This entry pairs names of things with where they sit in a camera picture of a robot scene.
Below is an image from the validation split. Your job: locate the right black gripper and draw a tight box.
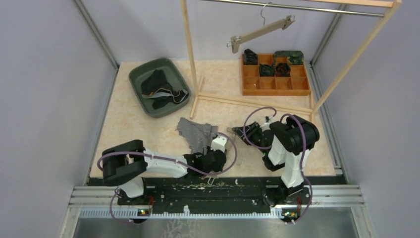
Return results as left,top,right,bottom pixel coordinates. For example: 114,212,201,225
233,121,268,156

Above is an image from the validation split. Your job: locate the grey striped underwear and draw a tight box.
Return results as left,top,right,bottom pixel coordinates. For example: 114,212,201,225
176,118,218,155

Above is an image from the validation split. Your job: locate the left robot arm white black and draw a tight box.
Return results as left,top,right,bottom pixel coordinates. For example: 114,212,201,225
97,137,227,205

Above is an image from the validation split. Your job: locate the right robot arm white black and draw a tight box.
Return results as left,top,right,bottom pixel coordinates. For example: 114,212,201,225
230,115,320,204

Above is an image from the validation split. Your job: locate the black underwear orange trim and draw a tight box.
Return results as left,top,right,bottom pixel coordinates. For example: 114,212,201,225
141,69,189,110

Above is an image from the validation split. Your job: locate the wooden compartment tray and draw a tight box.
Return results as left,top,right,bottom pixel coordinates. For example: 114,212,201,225
240,54,311,96

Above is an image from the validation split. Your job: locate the rolled dark sock middle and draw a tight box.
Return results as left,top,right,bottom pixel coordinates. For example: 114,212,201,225
259,63,275,77

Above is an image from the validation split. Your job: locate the rolled black red sock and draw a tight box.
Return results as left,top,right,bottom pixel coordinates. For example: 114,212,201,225
274,62,291,77

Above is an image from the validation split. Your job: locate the rolled black sock top-left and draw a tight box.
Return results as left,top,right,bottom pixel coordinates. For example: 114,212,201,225
243,49,258,65

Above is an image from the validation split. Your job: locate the folded green camouflage cloth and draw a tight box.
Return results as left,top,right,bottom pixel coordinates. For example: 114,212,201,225
274,51,304,65

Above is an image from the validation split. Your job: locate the green plastic basin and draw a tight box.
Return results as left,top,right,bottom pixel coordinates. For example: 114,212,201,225
129,58,191,118

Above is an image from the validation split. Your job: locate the metal hanging rod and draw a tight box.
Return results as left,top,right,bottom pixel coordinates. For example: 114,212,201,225
204,0,385,18

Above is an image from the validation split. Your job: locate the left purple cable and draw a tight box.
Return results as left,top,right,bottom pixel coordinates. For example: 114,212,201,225
97,132,239,226

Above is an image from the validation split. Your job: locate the purple cable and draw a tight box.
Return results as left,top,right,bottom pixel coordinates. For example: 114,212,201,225
243,107,314,226
97,132,239,226

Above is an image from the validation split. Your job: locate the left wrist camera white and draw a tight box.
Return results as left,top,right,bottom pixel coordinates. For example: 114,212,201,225
210,135,228,153

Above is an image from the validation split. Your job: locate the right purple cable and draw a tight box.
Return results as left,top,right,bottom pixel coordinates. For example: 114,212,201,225
243,107,314,226

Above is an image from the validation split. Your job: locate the wooden clothes rack frame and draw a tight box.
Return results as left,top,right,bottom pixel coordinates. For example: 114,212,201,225
180,0,402,119

